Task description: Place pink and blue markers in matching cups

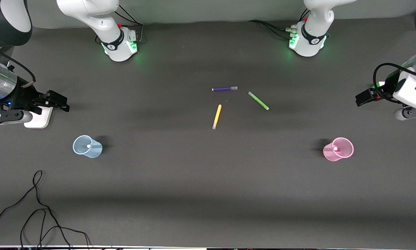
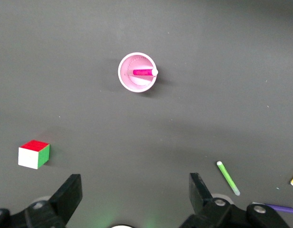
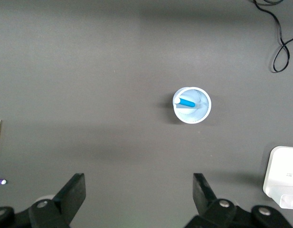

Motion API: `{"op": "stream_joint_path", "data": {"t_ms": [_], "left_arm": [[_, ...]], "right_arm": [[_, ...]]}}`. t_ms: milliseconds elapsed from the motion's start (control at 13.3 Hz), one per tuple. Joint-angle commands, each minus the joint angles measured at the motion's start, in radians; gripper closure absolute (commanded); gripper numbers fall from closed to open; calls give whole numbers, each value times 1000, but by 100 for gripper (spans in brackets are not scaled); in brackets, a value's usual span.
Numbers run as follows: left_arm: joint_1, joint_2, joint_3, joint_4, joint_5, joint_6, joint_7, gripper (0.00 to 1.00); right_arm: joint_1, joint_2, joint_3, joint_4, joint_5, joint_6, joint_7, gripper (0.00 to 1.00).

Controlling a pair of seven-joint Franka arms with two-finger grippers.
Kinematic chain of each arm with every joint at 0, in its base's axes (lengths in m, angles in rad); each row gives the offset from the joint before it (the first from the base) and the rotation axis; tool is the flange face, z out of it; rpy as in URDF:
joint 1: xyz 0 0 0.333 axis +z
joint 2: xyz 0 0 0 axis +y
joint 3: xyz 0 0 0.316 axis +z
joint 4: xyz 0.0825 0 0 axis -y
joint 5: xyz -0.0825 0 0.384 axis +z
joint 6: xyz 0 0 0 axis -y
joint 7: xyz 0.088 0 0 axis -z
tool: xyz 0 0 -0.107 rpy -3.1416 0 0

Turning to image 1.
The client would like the white flat rectangular pad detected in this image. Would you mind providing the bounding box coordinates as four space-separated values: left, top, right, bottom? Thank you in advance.
24 106 54 129

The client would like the translucent blue plastic cup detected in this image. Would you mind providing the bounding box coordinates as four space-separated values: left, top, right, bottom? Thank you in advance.
73 135 103 159

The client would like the translucent pink plastic cup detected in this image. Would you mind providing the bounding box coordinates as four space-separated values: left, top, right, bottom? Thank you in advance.
323 137 354 162

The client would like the green marker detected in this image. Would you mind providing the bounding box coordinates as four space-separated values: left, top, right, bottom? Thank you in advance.
248 91 270 111

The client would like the yellow marker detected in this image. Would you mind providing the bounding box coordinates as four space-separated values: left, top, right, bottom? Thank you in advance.
212 104 222 130

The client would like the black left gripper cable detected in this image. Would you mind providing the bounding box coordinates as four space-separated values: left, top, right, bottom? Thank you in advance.
373 62 416 103

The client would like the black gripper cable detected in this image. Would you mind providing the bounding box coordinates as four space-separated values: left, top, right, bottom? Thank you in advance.
373 62 416 103
0 43 36 87

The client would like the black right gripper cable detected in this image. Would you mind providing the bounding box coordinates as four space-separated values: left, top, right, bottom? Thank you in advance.
0 43 36 87

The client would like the thin black loose cable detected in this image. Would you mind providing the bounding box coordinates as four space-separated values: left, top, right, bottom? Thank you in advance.
0 170 91 250

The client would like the black right arm base cable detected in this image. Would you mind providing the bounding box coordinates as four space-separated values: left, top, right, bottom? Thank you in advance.
111 9 141 28
116 5 144 44

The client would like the black arm base cable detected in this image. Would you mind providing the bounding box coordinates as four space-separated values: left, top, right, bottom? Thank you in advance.
111 9 141 28
116 5 144 44
263 22 291 39
248 19 293 32

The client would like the black left arm base cable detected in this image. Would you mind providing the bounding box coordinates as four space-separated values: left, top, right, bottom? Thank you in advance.
263 22 291 39
248 19 293 32

